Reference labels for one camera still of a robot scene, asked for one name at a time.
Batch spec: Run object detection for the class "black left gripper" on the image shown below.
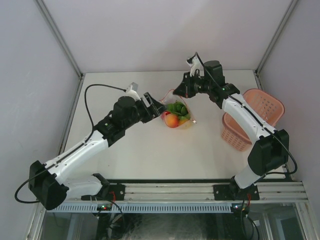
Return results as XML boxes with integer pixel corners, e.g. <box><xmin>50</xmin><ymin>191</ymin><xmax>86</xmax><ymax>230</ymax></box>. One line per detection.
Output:
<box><xmin>123</xmin><ymin>93</ymin><xmax>168</xmax><ymax>130</ymax></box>

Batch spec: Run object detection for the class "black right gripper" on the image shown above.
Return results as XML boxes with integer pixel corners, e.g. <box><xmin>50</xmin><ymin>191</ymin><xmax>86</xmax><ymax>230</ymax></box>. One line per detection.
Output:
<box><xmin>173</xmin><ymin>71</ymin><xmax>212</xmax><ymax>99</ymax></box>

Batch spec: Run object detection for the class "clear zip top bag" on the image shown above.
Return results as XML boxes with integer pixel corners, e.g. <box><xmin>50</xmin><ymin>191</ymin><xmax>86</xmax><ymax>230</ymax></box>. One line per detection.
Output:
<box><xmin>160</xmin><ymin>89</ymin><xmax>197</xmax><ymax>130</ymax></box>

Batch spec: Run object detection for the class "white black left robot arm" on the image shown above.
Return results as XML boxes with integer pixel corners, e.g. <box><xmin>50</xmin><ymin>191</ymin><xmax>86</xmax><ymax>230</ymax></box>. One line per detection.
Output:
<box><xmin>28</xmin><ymin>92</ymin><xmax>166</xmax><ymax>210</ymax></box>

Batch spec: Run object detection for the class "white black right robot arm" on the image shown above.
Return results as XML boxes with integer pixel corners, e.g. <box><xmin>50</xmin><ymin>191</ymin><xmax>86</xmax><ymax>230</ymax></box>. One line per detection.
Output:
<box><xmin>173</xmin><ymin>55</ymin><xmax>290</xmax><ymax>200</ymax></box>

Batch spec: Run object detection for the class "red fake tomato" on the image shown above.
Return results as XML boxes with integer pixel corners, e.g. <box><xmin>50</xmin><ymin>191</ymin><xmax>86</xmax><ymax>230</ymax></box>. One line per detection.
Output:
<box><xmin>163</xmin><ymin>111</ymin><xmax>171</xmax><ymax>118</ymax></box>

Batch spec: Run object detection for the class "orange fake peach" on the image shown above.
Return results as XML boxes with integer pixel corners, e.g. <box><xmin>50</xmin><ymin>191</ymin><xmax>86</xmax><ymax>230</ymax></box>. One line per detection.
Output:
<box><xmin>164</xmin><ymin>113</ymin><xmax>179</xmax><ymax>128</ymax></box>

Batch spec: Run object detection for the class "green fake leafy vegetable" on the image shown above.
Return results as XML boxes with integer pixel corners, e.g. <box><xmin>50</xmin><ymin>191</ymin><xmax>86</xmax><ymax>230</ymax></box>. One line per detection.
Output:
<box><xmin>167</xmin><ymin>101</ymin><xmax>191</xmax><ymax>120</ymax></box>

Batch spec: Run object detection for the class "yellow fake lemon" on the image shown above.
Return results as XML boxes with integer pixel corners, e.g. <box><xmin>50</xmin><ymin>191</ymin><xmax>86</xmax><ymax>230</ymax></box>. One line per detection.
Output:
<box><xmin>179</xmin><ymin>119</ymin><xmax>193</xmax><ymax>130</ymax></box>

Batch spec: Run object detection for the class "pink plastic basket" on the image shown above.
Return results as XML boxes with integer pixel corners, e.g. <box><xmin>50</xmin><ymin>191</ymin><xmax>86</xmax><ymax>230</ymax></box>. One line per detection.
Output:
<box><xmin>221</xmin><ymin>88</ymin><xmax>285</xmax><ymax>152</ymax></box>

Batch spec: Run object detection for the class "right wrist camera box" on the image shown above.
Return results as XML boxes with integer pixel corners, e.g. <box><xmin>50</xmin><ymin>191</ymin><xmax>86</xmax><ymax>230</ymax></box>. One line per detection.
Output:
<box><xmin>186</xmin><ymin>54</ymin><xmax>202</xmax><ymax>77</ymax></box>

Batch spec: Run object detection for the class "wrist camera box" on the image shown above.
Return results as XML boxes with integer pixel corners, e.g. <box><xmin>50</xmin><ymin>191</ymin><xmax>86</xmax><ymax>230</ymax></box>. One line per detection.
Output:
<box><xmin>186</xmin><ymin>54</ymin><xmax>202</xmax><ymax>77</ymax></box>
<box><xmin>125</xmin><ymin>82</ymin><xmax>141</xmax><ymax>101</ymax></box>

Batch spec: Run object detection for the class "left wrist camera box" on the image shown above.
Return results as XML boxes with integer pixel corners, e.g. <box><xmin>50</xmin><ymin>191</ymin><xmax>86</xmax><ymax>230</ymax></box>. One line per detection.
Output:
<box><xmin>125</xmin><ymin>82</ymin><xmax>141</xmax><ymax>101</ymax></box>

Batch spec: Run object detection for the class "aluminium frame post right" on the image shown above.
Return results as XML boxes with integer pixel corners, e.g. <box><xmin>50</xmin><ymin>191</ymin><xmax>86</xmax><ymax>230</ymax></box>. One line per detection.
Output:
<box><xmin>254</xmin><ymin>0</ymin><xmax>300</xmax><ymax>77</ymax></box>

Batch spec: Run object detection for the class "aluminium frame post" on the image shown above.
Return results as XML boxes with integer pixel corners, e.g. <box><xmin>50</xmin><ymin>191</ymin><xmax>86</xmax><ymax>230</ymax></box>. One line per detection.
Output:
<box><xmin>254</xmin><ymin>0</ymin><xmax>300</xmax><ymax>77</ymax></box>
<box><xmin>34</xmin><ymin>0</ymin><xmax>83</xmax><ymax>79</ymax></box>

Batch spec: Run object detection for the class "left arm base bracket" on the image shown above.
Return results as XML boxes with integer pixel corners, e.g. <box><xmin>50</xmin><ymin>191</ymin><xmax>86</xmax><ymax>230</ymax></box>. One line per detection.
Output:
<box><xmin>81</xmin><ymin>173</ymin><xmax>126</xmax><ymax>202</ymax></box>

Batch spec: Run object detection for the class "perforated cable tray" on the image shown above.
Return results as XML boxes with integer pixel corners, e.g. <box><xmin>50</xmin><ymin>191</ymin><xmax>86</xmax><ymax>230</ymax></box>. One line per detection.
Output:
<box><xmin>51</xmin><ymin>202</ymin><xmax>233</xmax><ymax>214</ymax></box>

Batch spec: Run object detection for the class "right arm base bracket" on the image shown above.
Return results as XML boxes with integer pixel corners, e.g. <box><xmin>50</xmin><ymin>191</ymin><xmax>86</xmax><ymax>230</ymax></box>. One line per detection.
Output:
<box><xmin>213</xmin><ymin>176</ymin><xmax>260</xmax><ymax>201</ymax></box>

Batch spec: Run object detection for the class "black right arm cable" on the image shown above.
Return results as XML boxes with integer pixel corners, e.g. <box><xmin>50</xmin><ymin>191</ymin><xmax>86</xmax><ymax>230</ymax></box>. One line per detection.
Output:
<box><xmin>194</xmin><ymin>51</ymin><xmax>299</xmax><ymax>176</ymax></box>

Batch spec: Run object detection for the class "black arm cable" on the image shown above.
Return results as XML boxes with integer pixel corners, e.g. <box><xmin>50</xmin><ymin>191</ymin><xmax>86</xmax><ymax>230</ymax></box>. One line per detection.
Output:
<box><xmin>14</xmin><ymin>84</ymin><xmax>128</xmax><ymax>204</ymax></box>
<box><xmin>194</xmin><ymin>51</ymin><xmax>299</xmax><ymax>176</ymax></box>

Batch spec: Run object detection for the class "aluminium mounting rail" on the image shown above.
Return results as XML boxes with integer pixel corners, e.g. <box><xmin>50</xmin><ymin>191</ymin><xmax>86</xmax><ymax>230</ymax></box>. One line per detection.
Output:
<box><xmin>67</xmin><ymin>181</ymin><xmax>309</xmax><ymax>202</ymax></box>

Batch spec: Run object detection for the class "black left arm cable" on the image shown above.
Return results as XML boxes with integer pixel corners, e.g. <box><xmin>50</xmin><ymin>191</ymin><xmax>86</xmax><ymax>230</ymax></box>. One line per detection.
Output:
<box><xmin>14</xmin><ymin>84</ymin><xmax>128</xmax><ymax>204</ymax></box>

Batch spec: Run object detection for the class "aluminium frame post left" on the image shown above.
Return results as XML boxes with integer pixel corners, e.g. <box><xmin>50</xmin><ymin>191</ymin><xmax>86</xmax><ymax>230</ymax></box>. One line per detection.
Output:
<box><xmin>34</xmin><ymin>0</ymin><xmax>83</xmax><ymax>79</ymax></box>

